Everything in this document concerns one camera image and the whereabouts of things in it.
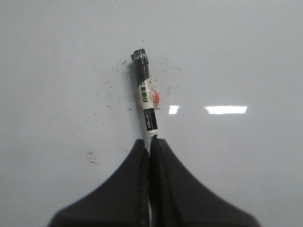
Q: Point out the white whiteboard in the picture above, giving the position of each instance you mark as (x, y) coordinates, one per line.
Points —
(230, 79)

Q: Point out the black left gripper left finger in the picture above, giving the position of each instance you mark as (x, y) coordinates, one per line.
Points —
(121, 201)

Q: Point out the black white whiteboard marker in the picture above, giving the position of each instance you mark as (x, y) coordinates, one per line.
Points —
(146, 93)

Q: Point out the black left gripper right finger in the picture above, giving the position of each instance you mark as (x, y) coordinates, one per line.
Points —
(178, 199)

